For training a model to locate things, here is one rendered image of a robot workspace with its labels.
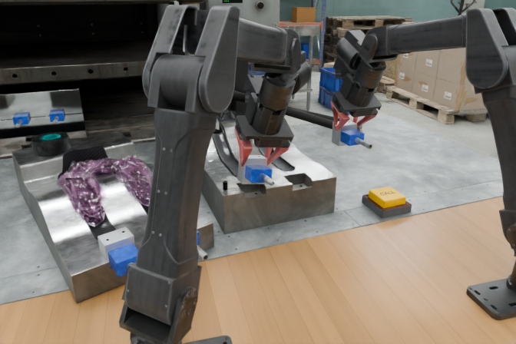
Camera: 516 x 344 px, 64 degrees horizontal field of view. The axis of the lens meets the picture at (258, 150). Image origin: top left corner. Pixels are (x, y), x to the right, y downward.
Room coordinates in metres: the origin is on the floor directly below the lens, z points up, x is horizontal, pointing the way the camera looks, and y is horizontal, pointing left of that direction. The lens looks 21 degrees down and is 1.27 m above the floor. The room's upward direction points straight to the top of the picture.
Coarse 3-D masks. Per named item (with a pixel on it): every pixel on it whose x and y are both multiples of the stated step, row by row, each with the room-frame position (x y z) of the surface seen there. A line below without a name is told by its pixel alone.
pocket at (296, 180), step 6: (294, 174) 0.83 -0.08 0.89; (300, 174) 0.84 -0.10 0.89; (306, 174) 0.83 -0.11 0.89; (288, 180) 0.83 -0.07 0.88; (294, 180) 0.83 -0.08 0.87; (300, 180) 0.84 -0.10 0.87; (306, 180) 0.83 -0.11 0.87; (312, 180) 0.80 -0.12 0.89; (294, 186) 0.83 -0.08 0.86; (300, 186) 0.83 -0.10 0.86; (306, 186) 0.83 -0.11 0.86; (312, 186) 0.80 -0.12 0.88
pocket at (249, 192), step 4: (240, 184) 0.79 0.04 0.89; (244, 184) 0.79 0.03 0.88; (248, 184) 0.80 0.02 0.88; (252, 184) 0.80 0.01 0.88; (256, 184) 0.80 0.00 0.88; (260, 184) 0.80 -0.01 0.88; (240, 188) 0.79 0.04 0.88; (244, 188) 0.79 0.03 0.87; (248, 188) 0.80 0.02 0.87; (252, 188) 0.80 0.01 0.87; (256, 188) 0.80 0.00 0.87; (260, 188) 0.80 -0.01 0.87; (264, 188) 0.78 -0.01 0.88; (244, 192) 0.79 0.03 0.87; (248, 192) 0.80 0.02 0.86; (252, 192) 0.80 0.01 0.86; (256, 192) 0.80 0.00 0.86; (260, 192) 0.80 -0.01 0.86; (264, 192) 0.78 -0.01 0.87; (244, 196) 0.78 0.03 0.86; (248, 196) 0.78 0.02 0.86; (252, 196) 0.76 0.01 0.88; (256, 196) 0.76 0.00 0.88
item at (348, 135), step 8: (344, 128) 0.97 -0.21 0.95; (352, 128) 0.98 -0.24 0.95; (336, 136) 0.98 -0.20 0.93; (344, 136) 0.95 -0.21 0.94; (352, 136) 0.93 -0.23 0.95; (360, 136) 0.94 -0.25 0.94; (336, 144) 0.97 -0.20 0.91; (344, 144) 0.97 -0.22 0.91; (352, 144) 0.93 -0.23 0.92; (368, 144) 0.89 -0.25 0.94
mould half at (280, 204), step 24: (216, 168) 0.88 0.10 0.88; (312, 168) 0.87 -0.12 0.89; (216, 192) 0.78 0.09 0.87; (240, 192) 0.75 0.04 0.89; (288, 192) 0.78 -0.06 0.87; (312, 192) 0.80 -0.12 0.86; (216, 216) 0.79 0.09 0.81; (240, 216) 0.74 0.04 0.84; (264, 216) 0.76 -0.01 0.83; (288, 216) 0.78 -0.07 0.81; (312, 216) 0.80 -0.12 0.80
